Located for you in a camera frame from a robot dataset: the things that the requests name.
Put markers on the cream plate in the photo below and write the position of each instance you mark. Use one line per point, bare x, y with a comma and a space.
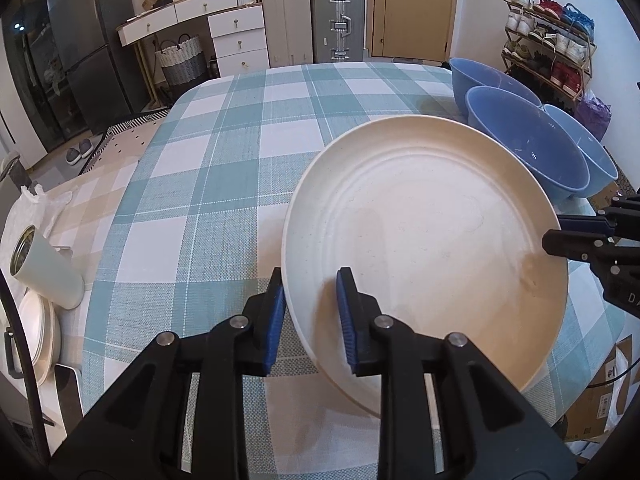
425, 235

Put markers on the purple plastic bag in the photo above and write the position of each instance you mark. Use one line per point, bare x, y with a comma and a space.
594, 115

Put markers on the white dishes stack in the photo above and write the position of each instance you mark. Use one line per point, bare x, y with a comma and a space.
42, 340

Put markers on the dark grey refrigerator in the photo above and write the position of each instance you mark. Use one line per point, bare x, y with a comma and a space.
85, 35

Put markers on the pale green tumbler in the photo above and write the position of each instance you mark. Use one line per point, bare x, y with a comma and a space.
47, 270

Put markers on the silver suitcase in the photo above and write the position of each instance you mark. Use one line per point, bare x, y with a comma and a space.
337, 20

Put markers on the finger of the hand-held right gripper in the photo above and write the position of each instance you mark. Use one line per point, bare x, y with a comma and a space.
565, 242
575, 222

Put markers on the dark glass cabinet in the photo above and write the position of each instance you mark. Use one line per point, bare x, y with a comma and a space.
30, 85

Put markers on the white plastic bag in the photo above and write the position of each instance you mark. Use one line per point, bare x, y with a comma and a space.
37, 202

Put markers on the medium blue bowl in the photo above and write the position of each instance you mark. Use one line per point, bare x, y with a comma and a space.
485, 77
530, 135

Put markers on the beige checked cloth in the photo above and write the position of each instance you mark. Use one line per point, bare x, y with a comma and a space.
100, 185

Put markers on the grey flat panel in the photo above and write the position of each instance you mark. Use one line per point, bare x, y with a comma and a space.
67, 392

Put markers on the woven laundry basket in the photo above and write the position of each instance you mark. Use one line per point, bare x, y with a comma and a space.
182, 65

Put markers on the assorted sneakers collection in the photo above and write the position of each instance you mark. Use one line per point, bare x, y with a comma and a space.
550, 35

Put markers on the cat print cardboard box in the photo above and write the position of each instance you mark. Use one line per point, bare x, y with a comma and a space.
595, 405

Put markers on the patterned floor rug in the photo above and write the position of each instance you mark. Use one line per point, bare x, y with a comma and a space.
125, 135

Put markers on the white dressing table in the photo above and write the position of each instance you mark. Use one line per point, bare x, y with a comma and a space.
165, 15

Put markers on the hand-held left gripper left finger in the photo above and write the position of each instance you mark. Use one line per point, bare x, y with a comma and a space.
274, 335

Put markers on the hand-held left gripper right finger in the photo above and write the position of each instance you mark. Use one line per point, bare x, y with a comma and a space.
346, 320

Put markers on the teal checked tablecloth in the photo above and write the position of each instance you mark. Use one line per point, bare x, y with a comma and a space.
200, 160

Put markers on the wooden door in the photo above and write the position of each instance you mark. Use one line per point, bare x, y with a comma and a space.
415, 10

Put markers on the grey slipper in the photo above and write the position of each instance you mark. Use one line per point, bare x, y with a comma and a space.
73, 156
86, 147

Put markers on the beige suitcase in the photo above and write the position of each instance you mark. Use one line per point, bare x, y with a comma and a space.
287, 20

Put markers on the wooden shoe rack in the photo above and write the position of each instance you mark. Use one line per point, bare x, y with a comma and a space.
590, 67

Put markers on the light blue bowl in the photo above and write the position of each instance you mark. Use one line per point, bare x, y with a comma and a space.
595, 155

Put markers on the small brown cardboard box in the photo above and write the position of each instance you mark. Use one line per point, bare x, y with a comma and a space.
612, 192

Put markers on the white drawer cabinet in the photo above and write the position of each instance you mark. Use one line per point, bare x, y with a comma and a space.
240, 35

